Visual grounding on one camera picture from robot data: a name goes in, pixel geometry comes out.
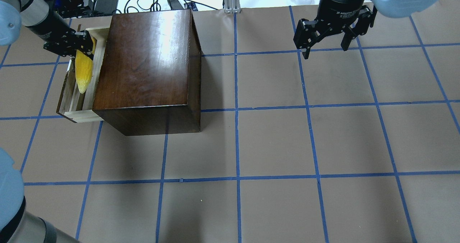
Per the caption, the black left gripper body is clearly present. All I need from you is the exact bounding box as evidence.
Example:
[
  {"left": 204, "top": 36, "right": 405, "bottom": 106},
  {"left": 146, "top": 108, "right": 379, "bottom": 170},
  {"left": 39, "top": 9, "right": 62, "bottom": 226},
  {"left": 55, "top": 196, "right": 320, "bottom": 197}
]
[{"left": 36, "top": 18, "right": 77, "bottom": 56}]

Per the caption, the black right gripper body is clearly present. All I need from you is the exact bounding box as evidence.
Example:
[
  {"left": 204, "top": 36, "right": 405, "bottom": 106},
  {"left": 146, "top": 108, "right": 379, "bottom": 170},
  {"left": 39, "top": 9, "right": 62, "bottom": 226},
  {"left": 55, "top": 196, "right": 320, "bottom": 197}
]
[{"left": 314, "top": 6, "right": 363, "bottom": 41}]

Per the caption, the yellow corn cob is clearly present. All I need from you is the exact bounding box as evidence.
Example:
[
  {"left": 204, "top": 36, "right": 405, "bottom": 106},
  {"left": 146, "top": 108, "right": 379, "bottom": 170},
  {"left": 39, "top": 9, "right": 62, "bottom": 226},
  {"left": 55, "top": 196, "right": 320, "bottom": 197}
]
[{"left": 74, "top": 38, "right": 96, "bottom": 94}]

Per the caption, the light wood drawer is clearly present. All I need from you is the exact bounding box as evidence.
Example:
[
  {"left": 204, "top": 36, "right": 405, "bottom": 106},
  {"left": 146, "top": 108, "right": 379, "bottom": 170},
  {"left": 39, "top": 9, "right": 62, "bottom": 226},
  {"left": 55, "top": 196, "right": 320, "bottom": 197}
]
[{"left": 56, "top": 24, "right": 110, "bottom": 123}]

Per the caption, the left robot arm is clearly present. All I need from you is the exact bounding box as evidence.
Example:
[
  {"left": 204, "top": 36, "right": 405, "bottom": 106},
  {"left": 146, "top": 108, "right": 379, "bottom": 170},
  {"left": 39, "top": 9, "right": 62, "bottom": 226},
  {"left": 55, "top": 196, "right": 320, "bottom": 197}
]
[{"left": 0, "top": 0, "right": 96, "bottom": 243}]

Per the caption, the dark wooden drawer cabinet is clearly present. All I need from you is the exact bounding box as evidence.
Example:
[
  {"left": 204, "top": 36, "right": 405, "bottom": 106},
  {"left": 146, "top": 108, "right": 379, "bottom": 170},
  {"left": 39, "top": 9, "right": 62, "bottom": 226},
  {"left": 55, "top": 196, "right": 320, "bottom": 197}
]
[{"left": 92, "top": 9, "right": 202, "bottom": 136}]

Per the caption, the black power adapter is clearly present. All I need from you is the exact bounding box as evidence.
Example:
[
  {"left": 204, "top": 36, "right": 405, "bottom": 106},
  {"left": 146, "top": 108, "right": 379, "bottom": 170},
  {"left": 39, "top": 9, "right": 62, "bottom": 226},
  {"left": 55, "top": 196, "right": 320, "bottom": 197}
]
[{"left": 94, "top": 0, "right": 118, "bottom": 15}]

